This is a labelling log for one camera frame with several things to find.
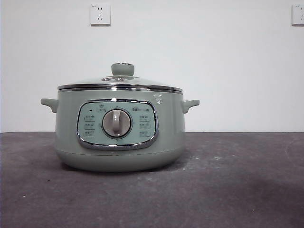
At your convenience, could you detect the sage green electric pot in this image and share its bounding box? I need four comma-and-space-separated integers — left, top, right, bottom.
40, 88, 200, 172

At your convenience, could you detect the white wall socket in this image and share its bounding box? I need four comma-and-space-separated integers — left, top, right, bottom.
89, 3, 112, 27
291, 4, 304, 27

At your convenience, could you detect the glass lid with green knob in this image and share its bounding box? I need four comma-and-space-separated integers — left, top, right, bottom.
57, 62, 183, 92

